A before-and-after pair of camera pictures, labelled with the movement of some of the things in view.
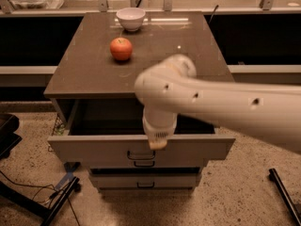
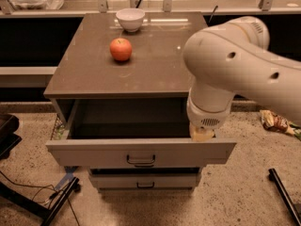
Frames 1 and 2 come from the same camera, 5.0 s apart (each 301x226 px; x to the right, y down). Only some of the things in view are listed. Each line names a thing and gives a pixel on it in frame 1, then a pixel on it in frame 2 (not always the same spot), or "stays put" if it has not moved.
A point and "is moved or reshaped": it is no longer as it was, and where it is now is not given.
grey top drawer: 115,131 is moved or reshaped
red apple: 120,48 stays put
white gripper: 159,132 -> 207,118
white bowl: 131,18 stays put
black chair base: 8,138 stays put
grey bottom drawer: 146,181 stays put
